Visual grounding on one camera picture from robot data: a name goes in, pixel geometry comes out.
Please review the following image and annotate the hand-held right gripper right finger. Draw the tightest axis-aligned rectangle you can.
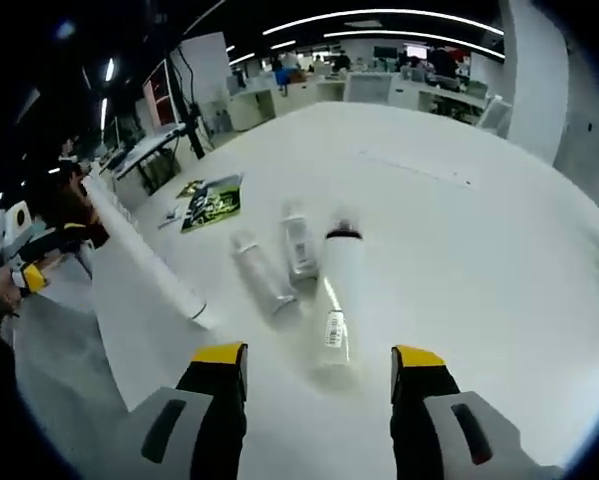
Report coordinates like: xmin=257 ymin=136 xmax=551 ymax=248
xmin=389 ymin=344 xmax=536 ymax=480

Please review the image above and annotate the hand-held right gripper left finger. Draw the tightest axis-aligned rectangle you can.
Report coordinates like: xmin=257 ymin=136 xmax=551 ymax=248
xmin=128 ymin=342 xmax=249 ymax=480

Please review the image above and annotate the white skincare tube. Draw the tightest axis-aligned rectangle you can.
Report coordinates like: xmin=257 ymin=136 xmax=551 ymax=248
xmin=81 ymin=170 xmax=208 ymax=322

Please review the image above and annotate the white pump skincare bottle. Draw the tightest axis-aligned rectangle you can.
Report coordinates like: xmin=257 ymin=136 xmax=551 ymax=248
xmin=303 ymin=218 xmax=366 ymax=382

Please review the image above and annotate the small white skincare bottle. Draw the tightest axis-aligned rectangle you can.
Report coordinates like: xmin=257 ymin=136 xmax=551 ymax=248
xmin=230 ymin=229 xmax=299 ymax=317
xmin=280 ymin=199 xmax=321 ymax=285

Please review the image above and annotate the person's left hand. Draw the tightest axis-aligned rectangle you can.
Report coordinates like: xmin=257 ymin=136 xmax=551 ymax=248
xmin=0 ymin=272 xmax=28 ymax=319

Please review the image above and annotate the tilted white desk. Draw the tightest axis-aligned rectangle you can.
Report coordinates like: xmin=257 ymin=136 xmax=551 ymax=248
xmin=109 ymin=122 xmax=188 ymax=197

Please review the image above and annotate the gold packet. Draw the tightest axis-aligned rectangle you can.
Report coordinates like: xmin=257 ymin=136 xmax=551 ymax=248
xmin=175 ymin=179 xmax=205 ymax=199

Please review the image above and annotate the green black packet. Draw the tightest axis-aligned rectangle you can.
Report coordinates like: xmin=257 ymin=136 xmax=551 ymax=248
xmin=180 ymin=174 xmax=244 ymax=234

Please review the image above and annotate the red white screen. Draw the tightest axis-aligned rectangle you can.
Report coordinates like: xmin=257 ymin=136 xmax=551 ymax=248
xmin=143 ymin=67 xmax=173 ymax=127

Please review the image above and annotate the black tripod stand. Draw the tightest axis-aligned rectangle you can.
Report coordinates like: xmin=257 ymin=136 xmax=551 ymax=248
xmin=164 ymin=43 xmax=206 ymax=160

